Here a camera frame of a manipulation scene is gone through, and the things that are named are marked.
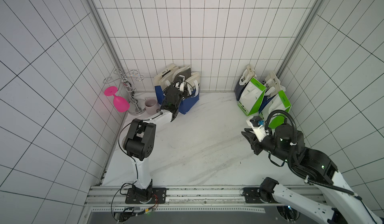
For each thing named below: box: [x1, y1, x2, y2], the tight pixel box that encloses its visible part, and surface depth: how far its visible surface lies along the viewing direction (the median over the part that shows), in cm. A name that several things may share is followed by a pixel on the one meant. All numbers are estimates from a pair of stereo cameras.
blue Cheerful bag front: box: [154, 63, 179, 104], surface depth 95 cm
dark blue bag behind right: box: [259, 71, 286, 113], surface depth 97 cm
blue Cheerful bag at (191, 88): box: [173, 65, 201, 115], surface depth 99 cm
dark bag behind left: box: [234, 64, 257, 101], surface depth 104 cm
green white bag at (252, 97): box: [237, 77, 267, 117], surface depth 96 cm
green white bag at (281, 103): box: [267, 90, 292, 130], surface depth 84 cm
